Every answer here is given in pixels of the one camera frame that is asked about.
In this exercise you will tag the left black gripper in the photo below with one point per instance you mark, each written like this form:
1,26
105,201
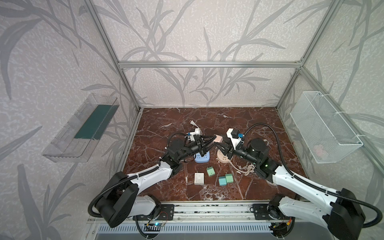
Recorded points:
198,144

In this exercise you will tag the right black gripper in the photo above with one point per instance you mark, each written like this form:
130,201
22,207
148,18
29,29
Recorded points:
229,150

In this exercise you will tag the pink round power strip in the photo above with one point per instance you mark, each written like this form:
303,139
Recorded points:
222,158

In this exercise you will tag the pink plug adapter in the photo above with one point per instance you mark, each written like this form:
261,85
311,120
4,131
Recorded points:
218,139

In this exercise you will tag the teal plug adapter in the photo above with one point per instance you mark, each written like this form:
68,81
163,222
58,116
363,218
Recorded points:
222,181

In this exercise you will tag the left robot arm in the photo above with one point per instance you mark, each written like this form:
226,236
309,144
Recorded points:
121,199

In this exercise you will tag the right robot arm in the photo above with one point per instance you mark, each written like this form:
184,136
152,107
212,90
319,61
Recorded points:
338,211

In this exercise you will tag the light green plug adapter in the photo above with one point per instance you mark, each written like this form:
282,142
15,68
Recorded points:
210,171

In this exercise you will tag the white plug adapter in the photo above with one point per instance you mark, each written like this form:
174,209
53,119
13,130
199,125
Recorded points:
199,179

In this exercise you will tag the blue square power strip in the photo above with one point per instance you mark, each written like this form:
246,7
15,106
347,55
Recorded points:
200,159

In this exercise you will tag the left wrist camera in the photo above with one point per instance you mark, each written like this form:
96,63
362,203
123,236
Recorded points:
192,136

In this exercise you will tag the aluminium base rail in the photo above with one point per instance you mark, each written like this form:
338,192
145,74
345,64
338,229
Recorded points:
240,211

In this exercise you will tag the white wire mesh basket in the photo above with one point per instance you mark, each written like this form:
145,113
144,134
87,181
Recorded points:
325,131

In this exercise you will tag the clear plastic wall bin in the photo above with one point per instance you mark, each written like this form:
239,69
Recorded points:
80,136

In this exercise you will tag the aluminium frame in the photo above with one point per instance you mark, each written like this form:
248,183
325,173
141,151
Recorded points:
297,65

